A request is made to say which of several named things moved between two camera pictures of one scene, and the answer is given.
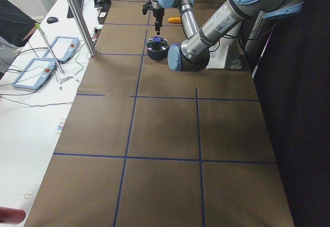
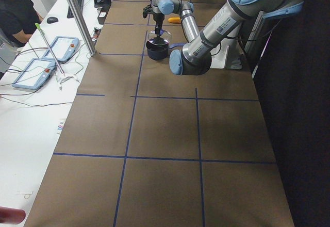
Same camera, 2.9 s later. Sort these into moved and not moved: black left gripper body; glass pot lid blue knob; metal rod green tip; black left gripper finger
Moved: glass pot lid blue knob
Not moved: black left gripper body; metal rod green tip; black left gripper finger
